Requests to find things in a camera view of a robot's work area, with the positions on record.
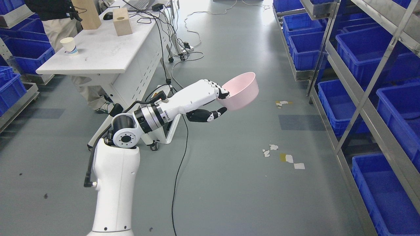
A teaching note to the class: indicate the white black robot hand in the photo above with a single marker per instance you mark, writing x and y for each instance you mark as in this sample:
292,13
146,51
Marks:
189,99

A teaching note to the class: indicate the pink plastic bowl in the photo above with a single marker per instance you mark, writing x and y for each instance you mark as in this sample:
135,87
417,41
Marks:
243,90

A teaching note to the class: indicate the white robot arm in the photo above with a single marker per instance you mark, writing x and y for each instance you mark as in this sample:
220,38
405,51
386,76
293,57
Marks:
114,162

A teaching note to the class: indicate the white office desk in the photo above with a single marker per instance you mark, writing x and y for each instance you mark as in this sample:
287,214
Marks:
122,65

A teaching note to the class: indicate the wooden block with hole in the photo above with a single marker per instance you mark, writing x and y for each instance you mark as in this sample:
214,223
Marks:
121,22

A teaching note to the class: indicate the black computer mouse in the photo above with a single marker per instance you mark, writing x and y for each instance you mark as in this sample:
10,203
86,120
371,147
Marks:
108,16

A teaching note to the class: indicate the tall wooden block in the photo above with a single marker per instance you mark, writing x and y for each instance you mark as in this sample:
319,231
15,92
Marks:
88,13

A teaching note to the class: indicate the paper cup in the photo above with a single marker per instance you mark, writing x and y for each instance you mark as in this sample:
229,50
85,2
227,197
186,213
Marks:
69,46

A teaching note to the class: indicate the right steel shelving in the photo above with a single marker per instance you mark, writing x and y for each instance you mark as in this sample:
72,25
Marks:
361,61

